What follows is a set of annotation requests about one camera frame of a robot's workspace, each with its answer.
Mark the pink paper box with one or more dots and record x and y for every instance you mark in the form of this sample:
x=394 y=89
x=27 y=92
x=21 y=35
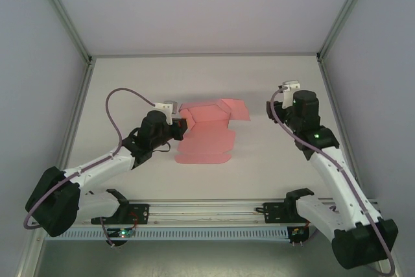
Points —
x=207 y=140

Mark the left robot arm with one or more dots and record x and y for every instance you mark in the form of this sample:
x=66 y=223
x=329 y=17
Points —
x=97 y=166

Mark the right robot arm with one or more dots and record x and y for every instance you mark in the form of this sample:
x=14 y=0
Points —
x=337 y=179

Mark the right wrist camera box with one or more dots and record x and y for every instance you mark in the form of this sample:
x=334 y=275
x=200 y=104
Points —
x=288 y=95

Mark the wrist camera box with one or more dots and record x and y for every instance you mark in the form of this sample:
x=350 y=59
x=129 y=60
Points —
x=163 y=106
x=288 y=95

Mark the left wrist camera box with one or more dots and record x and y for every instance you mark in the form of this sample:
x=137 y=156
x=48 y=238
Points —
x=163 y=106

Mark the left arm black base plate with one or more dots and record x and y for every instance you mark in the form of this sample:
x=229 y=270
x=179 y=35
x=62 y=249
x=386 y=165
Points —
x=141 y=209

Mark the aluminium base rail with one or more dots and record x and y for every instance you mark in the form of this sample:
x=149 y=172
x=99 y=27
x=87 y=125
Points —
x=207 y=207

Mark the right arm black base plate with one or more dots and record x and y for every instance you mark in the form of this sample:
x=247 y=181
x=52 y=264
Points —
x=270 y=212

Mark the aluminium frame post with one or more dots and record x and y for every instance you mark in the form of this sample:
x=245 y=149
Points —
x=61 y=11
x=343 y=7
x=29 y=257

